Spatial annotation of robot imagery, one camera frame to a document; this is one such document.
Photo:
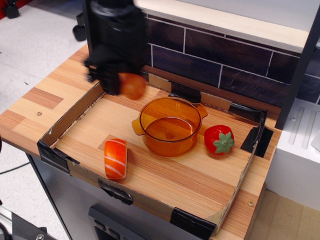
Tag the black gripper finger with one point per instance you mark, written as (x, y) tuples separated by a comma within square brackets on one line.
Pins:
[(108, 78)]

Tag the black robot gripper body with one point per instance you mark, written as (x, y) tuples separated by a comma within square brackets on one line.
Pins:
[(118, 40)]

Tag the orange toy carrot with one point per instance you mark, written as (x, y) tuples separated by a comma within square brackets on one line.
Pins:
[(132, 86)]

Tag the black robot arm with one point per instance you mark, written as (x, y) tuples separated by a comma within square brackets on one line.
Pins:
[(107, 4)]

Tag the orange transparent plastic pot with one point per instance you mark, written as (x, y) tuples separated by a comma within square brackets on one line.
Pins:
[(169, 126)]

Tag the cardboard fence with black tape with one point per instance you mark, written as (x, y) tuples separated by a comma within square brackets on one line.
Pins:
[(195, 195)]

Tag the black caster wheel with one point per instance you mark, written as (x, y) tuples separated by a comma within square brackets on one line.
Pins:
[(79, 30)]

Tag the salmon sushi toy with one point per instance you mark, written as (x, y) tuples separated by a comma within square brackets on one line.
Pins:
[(115, 159)]

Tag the red toy strawberry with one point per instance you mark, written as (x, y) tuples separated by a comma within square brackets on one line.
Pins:
[(219, 139)]

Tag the dark brick backsplash shelf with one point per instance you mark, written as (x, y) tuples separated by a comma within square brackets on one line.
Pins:
[(258, 64)]

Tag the white ridged side block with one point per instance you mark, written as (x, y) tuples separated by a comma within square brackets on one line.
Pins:
[(294, 172)]

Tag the black metal bracket with screw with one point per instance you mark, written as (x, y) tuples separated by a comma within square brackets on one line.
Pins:
[(13, 227)]

